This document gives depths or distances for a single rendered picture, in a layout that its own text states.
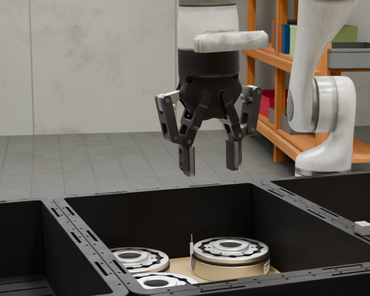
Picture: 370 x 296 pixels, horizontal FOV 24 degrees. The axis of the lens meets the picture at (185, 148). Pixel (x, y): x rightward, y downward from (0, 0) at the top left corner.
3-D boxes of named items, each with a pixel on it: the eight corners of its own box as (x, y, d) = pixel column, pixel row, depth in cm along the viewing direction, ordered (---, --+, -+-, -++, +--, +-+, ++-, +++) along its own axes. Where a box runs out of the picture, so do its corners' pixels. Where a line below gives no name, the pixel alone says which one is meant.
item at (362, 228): (353, 231, 97) (353, 221, 97) (364, 231, 98) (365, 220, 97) (362, 236, 96) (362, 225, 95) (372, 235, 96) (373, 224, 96)
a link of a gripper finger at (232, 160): (233, 142, 106) (234, 171, 107) (238, 141, 107) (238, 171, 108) (225, 139, 108) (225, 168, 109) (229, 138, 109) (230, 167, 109)
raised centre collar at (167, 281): (129, 283, 101) (129, 278, 100) (168, 278, 102) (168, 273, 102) (143, 297, 96) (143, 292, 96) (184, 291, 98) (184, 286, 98)
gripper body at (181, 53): (225, 37, 109) (226, 110, 111) (164, 41, 105) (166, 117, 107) (254, 41, 102) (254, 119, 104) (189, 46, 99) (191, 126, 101)
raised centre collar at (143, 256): (106, 255, 111) (106, 251, 111) (142, 252, 113) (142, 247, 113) (115, 267, 106) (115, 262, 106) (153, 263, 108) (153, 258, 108)
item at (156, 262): (81, 255, 113) (81, 251, 112) (154, 248, 116) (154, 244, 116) (101, 279, 103) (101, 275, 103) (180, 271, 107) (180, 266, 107)
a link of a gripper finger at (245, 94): (232, 79, 105) (228, 97, 105) (263, 88, 107) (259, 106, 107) (224, 77, 107) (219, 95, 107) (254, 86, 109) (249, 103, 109)
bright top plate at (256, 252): (184, 244, 118) (184, 239, 118) (253, 238, 120) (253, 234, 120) (205, 266, 108) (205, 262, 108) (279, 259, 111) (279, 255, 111)
